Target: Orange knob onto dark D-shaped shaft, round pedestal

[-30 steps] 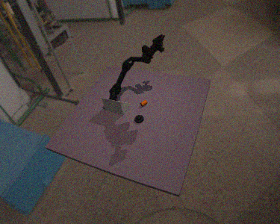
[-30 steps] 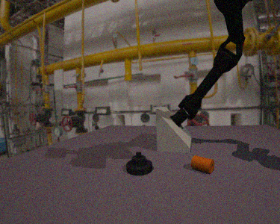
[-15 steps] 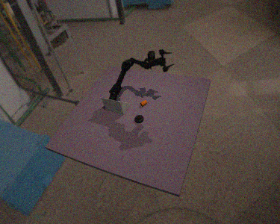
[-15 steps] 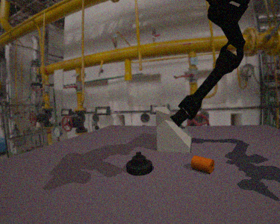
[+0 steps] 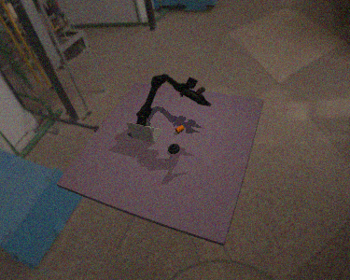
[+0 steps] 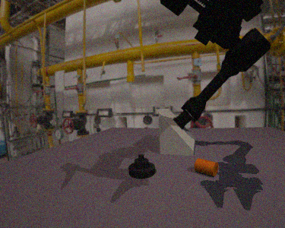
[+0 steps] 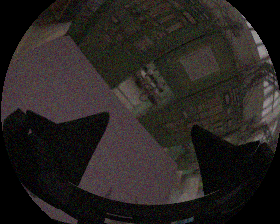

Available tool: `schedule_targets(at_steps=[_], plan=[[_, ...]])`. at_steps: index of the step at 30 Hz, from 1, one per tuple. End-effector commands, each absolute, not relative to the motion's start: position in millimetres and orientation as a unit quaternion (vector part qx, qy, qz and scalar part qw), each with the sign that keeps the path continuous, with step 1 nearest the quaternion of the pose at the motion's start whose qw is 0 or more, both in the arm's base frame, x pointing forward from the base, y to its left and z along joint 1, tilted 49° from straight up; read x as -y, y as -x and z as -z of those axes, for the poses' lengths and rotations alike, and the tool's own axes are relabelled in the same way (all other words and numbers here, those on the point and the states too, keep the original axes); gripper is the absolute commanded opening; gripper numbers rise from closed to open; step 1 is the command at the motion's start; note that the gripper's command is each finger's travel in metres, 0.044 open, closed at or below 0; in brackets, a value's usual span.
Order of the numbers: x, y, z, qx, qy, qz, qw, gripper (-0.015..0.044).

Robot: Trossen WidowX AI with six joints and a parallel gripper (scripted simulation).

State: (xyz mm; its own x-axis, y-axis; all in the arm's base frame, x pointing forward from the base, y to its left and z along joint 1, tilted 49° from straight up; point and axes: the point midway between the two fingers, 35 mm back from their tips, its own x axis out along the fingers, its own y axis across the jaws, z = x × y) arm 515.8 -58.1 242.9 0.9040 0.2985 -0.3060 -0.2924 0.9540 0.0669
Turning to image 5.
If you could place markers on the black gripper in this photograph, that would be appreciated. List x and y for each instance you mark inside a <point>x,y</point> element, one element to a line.
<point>198,98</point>

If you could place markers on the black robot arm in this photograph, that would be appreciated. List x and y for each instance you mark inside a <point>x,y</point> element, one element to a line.
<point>156,82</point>

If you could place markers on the orange knob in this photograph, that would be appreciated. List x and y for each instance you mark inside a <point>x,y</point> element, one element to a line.
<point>179,129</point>

